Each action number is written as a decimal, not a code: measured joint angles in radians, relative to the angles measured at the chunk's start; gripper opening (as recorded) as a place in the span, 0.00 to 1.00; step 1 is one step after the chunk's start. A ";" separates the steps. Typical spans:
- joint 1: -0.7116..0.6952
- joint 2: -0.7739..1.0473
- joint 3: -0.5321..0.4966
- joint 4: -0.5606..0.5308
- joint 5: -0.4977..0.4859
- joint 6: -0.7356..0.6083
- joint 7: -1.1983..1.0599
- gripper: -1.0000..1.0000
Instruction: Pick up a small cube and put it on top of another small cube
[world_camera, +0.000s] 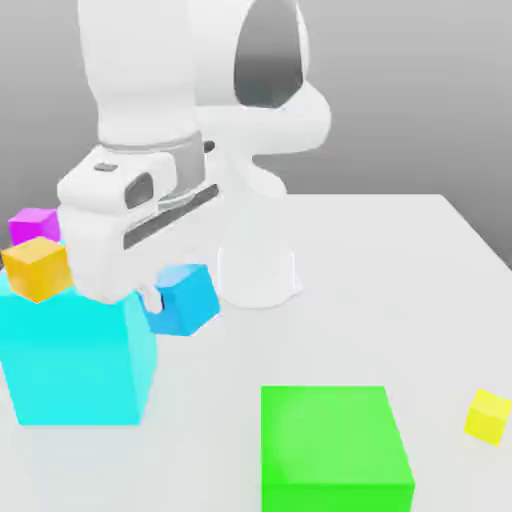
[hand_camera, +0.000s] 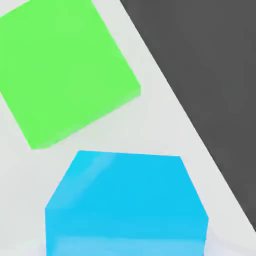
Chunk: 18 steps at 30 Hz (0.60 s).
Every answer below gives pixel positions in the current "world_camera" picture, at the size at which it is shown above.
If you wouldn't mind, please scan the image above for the large cyan box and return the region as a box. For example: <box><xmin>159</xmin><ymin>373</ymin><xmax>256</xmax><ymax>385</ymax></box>
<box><xmin>0</xmin><ymin>239</ymin><xmax>158</xmax><ymax>427</ymax></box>

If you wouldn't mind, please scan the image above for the large green box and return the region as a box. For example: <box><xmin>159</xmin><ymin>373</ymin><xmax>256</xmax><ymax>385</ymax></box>
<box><xmin>260</xmin><ymin>385</ymin><xmax>416</xmax><ymax>512</ymax></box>

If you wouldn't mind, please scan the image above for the small orange cube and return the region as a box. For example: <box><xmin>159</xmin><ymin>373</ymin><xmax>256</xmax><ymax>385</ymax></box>
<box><xmin>0</xmin><ymin>236</ymin><xmax>74</xmax><ymax>304</ymax></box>

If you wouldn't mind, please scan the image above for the small blue cube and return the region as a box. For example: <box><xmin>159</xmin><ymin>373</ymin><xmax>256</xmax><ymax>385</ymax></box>
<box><xmin>140</xmin><ymin>262</ymin><xmax>221</xmax><ymax>337</ymax></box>

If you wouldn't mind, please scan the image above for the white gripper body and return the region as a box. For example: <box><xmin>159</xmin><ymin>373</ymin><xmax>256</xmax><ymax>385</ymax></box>
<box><xmin>58</xmin><ymin>183</ymin><xmax>221</xmax><ymax>306</ymax></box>

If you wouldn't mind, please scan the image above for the small yellow cube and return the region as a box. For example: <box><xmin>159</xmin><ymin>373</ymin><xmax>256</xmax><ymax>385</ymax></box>
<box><xmin>463</xmin><ymin>388</ymin><xmax>512</xmax><ymax>447</ymax></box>

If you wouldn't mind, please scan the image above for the small magenta cube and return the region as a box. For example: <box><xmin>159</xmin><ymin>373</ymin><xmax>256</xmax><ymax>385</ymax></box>
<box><xmin>7</xmin><ymin>207</ymin><xmax>62</xmax><ymax>247</ymax></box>

